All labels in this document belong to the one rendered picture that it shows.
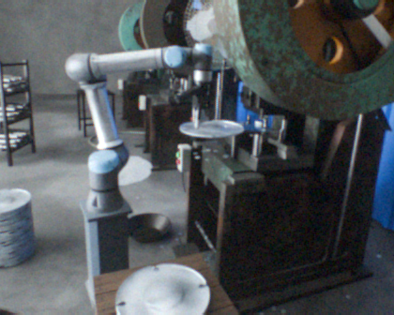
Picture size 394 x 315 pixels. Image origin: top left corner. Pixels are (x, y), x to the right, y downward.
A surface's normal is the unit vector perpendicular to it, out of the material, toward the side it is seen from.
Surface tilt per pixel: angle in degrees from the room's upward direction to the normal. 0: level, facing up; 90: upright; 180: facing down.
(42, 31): 90
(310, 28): 90
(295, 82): 90
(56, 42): 90
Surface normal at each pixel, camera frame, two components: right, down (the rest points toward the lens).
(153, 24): 0.34, 0.27
